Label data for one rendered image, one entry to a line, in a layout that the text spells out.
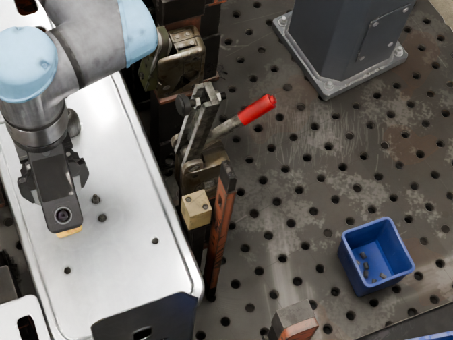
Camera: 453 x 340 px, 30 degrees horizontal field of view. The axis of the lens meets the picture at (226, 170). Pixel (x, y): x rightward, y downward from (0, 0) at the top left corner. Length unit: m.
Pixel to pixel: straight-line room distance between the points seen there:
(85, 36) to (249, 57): 0.82
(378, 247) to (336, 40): 0.39
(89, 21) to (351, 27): 0.69
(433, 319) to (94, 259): 0.48
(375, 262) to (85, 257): 0.59
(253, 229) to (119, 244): 0.40
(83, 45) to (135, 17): 0.07
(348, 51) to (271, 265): 0.42
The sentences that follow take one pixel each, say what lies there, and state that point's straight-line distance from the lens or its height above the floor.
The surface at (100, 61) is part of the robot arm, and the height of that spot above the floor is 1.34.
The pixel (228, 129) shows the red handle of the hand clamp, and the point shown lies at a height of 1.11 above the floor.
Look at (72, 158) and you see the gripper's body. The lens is 1.10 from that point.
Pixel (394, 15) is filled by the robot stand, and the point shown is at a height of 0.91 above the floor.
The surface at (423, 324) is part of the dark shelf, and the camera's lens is 1.21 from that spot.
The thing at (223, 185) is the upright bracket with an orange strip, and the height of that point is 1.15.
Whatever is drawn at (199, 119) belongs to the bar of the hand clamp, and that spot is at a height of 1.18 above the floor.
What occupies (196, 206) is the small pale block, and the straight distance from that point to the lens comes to 1.17.
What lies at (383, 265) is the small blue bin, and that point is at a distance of 1.58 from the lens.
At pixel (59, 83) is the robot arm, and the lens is 0.95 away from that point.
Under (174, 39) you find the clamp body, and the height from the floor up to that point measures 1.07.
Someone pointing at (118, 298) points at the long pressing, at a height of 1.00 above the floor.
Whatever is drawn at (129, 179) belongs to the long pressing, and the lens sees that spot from 1.26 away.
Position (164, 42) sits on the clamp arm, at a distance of 1.25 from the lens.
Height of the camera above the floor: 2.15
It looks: 64 degrees down
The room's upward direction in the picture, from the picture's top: 10 degrees clockwise
